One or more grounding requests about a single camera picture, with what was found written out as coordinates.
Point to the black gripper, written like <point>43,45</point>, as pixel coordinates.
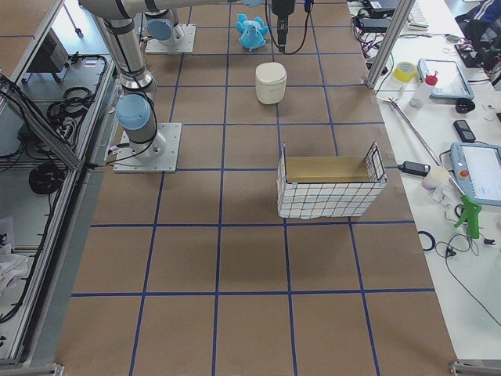
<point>282,9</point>

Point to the white trash can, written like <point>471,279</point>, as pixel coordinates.
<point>270,82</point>

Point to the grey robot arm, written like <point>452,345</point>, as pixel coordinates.
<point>171,16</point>
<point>116,23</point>

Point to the blue teddy bear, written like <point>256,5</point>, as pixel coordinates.
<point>252,32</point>

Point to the yellow tape roll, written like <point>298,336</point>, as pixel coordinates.
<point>404,72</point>

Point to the red capped squeeze bottle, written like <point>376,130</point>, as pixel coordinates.
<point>422,94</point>

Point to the black power adapter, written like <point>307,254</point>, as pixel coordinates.
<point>414,168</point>

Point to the black remote handset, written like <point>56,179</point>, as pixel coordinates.
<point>464,131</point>

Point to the white plastic cup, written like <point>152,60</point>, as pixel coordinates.
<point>435,177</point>

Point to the grey control box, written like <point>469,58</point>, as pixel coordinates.
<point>51,58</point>

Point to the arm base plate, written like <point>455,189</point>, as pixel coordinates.
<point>168,39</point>
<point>161,156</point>

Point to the aluminium frame post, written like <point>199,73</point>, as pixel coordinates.
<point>398,21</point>

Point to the green plastic grabber handle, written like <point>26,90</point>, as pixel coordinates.
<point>469,217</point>

